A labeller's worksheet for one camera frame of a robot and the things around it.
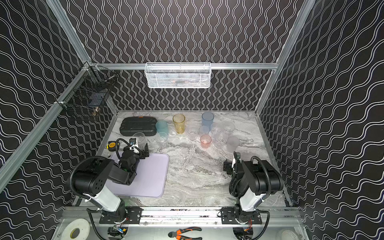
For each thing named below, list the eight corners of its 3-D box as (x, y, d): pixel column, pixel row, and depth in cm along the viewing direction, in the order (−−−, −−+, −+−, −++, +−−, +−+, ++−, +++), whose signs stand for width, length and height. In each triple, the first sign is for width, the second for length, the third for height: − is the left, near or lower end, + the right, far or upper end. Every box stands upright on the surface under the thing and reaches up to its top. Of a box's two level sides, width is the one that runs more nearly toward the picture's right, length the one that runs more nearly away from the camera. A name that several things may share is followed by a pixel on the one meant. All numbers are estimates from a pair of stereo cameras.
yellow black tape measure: (107, 152, 100) (105, 148, 97) (111, 144, 104) (108, 141, 101) (118, 152, 100) (115, 149, 97) (120, 144, 104) (118, 141, 101)
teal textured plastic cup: (156, 137, 106) (154, 130, 100) (158, 127, 112) (156, 120, 106) (168, 137, 106) (166, 130, 100) (169, 127, 112) (168, 120, 106)
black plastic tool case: (120, 139, 106) (116, 133, 100) (126, 122, 116) (123, 116, 110) (155, 139, 106) (153, 133, 101) (158, 122, 116) (157, 116, 111)
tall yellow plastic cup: (173, 134, 108) (172, 122, 98) (174, 125, 113) (173, 113, 103) (184, 134, 108) (184, 122, 98) (185, 125, 113) (184, 113, 103)
